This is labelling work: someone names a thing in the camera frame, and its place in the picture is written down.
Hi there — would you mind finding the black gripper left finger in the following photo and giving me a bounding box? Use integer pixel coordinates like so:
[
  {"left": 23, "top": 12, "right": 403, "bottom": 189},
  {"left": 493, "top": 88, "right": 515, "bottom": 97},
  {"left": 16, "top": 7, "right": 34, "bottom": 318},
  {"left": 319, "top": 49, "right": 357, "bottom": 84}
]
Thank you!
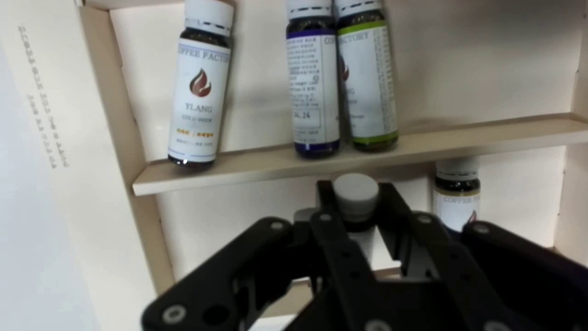
[{"left": 141, "top": 180, "right": 378, "bottom": 331}]

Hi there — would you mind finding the white bottle beside held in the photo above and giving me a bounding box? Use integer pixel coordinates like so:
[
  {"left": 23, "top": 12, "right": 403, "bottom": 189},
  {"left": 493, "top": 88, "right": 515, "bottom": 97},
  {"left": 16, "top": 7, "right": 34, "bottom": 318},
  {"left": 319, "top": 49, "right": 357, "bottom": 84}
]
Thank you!
[{"left": 433, "top": 158, "right": 481, "bottom": 231}]

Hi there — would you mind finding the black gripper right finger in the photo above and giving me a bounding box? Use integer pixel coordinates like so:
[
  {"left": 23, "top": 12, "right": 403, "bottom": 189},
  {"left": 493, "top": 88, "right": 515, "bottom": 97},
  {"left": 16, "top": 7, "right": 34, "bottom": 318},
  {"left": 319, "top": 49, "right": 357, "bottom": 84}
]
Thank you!
[{"left": 374, "top": 183, "right": 588, "bottom": 331}]

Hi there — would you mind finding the white bottle green base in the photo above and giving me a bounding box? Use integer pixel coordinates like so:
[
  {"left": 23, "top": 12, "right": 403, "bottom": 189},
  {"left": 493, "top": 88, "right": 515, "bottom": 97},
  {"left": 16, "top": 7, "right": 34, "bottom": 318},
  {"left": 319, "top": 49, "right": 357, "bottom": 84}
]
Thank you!
[{"left": 335, "top": 0, "right": 398, "bottom": 152}]

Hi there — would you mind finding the white bottle grey cap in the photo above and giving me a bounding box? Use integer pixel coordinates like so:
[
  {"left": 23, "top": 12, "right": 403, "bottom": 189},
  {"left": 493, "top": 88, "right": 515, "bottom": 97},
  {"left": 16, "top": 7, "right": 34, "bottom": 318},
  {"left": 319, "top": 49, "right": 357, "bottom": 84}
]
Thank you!
[{"left": 332, "top": 172, "right": 380, "bottom": 257}]

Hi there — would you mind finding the wooden tray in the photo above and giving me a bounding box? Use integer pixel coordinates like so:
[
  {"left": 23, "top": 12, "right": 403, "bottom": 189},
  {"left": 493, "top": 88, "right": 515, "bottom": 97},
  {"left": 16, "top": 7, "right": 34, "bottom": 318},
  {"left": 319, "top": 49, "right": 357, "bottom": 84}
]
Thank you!
[{"left": 74, "top": 0, "right": 588, "bottom": 319}]

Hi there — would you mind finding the white bottle black band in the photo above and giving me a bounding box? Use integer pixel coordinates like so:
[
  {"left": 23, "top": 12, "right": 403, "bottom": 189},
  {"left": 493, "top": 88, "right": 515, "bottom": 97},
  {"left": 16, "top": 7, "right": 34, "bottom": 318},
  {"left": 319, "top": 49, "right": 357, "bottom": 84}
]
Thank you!
[{"left": 166, "top": 0, "right": 233, "bottom": 167}]

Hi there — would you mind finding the white bottle blue base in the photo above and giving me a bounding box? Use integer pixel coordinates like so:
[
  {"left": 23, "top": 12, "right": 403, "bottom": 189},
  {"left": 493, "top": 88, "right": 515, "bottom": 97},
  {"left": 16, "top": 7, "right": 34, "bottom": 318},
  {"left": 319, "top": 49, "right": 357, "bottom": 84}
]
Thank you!
[{"left": 286, "top": 0, "right": 339, "bottom": 158}]

